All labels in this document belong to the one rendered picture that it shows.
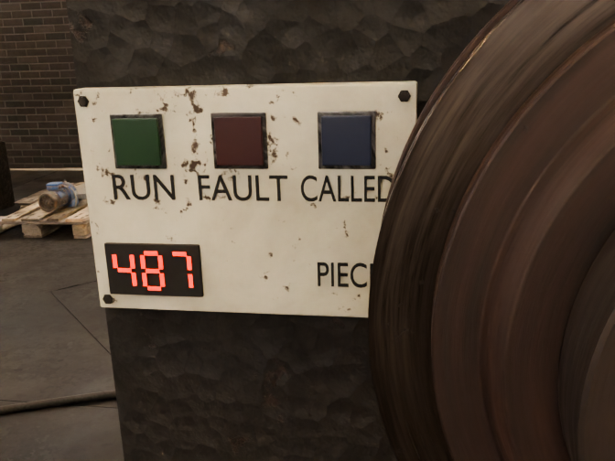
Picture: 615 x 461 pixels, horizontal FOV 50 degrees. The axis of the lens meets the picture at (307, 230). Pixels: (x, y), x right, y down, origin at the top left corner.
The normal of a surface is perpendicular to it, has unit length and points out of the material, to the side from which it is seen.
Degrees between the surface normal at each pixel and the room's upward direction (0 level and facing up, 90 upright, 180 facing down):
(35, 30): 90
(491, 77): 90
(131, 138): 90
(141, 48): 90
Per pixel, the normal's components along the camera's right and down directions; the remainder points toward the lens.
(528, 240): -0.91, -0.20
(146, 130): -0.16, 0.28
